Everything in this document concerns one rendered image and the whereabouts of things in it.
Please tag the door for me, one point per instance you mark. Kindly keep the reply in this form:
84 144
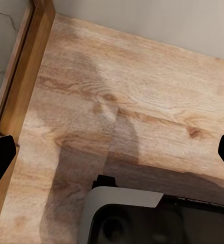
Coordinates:
25 26

